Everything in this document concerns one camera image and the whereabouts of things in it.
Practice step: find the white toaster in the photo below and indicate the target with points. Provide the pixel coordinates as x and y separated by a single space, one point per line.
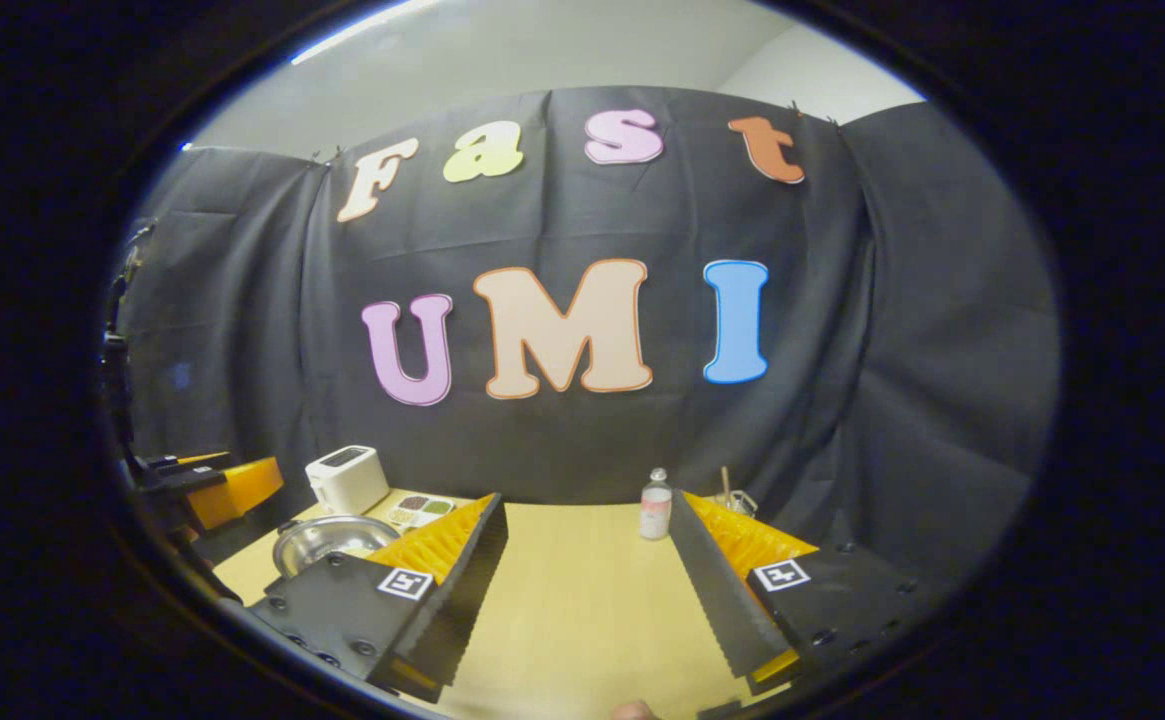
347 480

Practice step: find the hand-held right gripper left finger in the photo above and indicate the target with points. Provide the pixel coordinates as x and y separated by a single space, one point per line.
462 590

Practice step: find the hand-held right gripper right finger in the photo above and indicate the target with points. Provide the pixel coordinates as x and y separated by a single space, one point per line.
717 600

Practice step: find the white divided dish with beans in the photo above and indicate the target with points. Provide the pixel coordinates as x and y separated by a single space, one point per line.
422 510

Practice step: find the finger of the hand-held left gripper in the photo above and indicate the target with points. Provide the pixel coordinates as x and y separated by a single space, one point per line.
242 490
192 462

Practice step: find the black backdrop cloth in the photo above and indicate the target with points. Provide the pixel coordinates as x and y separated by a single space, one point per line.
892 350

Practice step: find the clear bottle with pink label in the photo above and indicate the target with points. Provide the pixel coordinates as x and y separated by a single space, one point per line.
655 510

